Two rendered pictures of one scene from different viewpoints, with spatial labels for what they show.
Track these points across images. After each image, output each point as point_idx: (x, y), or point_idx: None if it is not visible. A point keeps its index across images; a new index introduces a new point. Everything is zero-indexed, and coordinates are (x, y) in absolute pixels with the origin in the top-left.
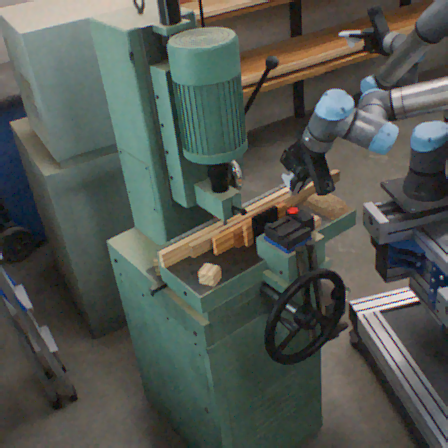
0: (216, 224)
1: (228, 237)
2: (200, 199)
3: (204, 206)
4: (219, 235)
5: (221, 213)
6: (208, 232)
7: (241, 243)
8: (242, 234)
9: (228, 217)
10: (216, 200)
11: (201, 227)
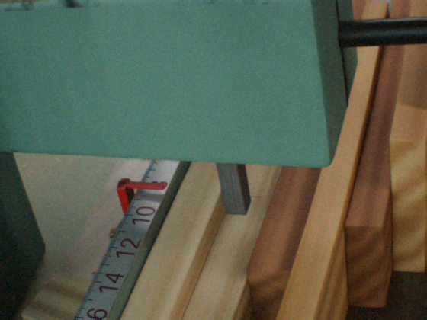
0: (181, 231)
1: (337, 272)
2: (30, 96)
3: (78, 134)
4: (308, 288)
5: (305, 109)
6: (179, 306)
7: (389, 270)
8: (390, 212)
9: (339, 125)
10: (239, 14)
11: (113, 296)
